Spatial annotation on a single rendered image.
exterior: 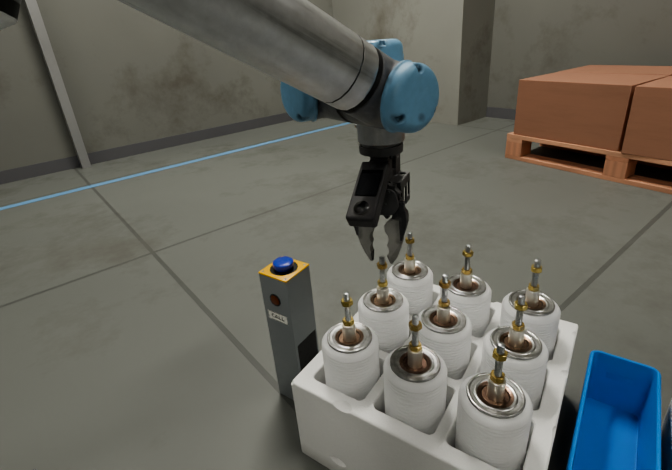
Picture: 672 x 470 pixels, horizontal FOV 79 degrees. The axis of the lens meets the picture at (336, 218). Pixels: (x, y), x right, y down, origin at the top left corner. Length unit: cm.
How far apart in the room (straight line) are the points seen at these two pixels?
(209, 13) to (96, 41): 297
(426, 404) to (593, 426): 42
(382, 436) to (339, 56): 53
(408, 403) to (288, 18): 53
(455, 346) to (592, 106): 170
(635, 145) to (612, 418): 141
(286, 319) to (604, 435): 63
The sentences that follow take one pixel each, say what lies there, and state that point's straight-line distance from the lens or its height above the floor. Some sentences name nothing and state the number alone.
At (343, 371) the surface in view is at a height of 22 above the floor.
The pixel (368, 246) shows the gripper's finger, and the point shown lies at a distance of 73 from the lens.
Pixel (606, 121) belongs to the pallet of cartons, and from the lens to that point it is 224.
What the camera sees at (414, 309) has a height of 19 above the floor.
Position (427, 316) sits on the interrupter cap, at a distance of 75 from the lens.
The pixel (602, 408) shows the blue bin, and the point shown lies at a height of 0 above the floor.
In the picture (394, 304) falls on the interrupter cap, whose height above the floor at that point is 25.
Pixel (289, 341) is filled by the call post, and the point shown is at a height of 17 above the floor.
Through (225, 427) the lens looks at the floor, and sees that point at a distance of 97.
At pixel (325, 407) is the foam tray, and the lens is 74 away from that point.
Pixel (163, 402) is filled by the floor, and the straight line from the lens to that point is 106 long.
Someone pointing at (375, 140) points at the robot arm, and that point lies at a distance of 64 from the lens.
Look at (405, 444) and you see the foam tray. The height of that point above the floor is 17.
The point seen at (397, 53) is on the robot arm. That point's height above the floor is 68.
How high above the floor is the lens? 72
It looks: 24 degrees down
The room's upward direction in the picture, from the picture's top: 5 degrees counter-clockwise
